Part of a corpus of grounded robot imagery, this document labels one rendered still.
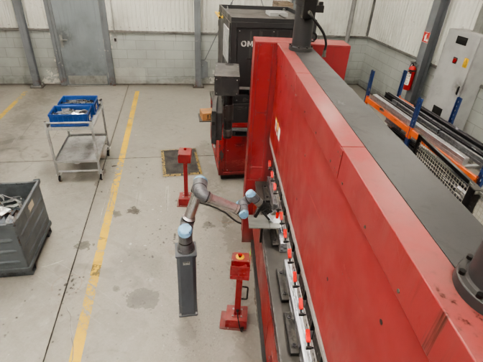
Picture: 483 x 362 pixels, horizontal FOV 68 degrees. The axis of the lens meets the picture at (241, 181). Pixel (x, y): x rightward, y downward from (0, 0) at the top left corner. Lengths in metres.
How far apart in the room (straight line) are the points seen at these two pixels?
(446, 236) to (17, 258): 3.84
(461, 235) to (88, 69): 9.38
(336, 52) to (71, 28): 7.32
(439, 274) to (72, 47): 9.44
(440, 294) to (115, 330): 3.12
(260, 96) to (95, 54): 6.78
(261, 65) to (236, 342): 2.49
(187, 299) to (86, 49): 7.44
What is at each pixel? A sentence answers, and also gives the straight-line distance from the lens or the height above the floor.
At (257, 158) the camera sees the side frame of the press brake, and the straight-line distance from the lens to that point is 3.75.
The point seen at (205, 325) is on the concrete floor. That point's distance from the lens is 3.62.
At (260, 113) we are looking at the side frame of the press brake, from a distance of 3.55.
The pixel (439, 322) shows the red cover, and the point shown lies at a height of 2.27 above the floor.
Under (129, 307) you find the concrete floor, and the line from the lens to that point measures 3.84.
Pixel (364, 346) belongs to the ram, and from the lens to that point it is 1.40.
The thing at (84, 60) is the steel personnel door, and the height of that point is 0.60.
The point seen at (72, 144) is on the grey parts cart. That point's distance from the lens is 6.16.
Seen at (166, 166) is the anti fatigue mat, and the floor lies 0.01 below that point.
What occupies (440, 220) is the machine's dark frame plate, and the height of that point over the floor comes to 2.30.
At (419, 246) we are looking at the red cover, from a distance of 1.07.
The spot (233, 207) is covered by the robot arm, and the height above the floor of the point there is 1.25.
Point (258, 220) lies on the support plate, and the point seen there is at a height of 1.00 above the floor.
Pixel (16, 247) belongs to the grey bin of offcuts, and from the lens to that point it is 4.17.
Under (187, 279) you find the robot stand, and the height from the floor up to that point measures 0.50.
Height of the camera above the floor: 2.92
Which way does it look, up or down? 32 degrees down
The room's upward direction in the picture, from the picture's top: 3 degrees clockwise
